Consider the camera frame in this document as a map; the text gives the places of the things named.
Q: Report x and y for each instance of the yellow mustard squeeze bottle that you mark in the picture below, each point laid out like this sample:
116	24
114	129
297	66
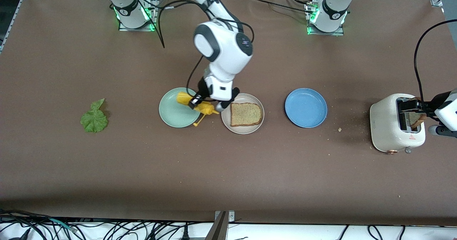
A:
182	98

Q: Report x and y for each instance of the beige plate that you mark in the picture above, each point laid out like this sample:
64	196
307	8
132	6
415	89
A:
242	98

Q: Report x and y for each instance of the light brown bread slice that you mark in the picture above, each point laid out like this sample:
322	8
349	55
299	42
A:
246	114

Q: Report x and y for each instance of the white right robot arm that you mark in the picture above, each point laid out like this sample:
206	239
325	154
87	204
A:
228	54

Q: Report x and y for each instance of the white toaster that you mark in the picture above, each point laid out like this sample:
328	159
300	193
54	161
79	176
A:
383	125

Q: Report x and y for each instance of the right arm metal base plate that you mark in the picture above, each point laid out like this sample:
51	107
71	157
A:
154	18

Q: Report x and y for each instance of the dark grey metal beam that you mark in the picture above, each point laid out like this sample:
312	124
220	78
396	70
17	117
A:
217	229

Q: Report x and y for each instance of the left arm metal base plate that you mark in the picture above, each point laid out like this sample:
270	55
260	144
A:
326	34

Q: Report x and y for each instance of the silver metal bracket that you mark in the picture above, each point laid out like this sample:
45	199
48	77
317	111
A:
231	216

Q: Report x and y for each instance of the blue plate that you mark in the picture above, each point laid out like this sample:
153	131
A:
306	108

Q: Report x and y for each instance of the green lettuce leaf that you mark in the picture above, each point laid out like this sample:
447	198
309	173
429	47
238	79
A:
93	120

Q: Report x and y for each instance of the black power plug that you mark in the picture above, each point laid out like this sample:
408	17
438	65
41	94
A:
185	233

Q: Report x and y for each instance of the mint green plate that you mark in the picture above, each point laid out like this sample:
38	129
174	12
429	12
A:
171	113

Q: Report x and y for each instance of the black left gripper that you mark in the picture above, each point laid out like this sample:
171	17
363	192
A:
437	101

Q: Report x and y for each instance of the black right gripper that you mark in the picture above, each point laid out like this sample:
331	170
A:
202	86

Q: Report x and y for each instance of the dark crust bread slice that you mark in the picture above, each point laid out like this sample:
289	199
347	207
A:
416	119

